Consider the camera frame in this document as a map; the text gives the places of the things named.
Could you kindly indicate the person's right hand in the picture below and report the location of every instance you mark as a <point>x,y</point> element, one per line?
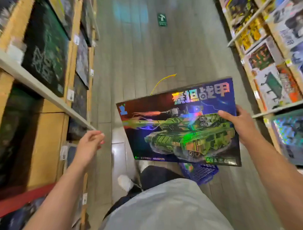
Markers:
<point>241,124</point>

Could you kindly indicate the person's left hand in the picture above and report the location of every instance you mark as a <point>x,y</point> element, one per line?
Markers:
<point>87,147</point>

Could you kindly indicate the holographic green tank box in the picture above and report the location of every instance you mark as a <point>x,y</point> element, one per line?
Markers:
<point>184,128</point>

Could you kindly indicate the blue plastic shopping basket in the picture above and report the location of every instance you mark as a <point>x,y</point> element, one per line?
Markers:
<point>199,171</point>

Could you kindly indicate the person's left forearm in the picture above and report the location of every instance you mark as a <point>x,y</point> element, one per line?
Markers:
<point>57,199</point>

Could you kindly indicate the person's black trousers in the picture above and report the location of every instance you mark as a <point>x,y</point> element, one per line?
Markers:
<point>156,177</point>

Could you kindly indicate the person's grey clothing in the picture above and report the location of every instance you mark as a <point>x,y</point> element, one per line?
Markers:
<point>165,206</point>

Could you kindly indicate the wooden shelf unit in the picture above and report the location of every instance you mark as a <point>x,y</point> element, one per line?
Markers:
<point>42,95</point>
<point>258,80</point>

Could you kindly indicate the green floor arrow sticker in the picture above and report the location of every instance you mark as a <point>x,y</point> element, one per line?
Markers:
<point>162,20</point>

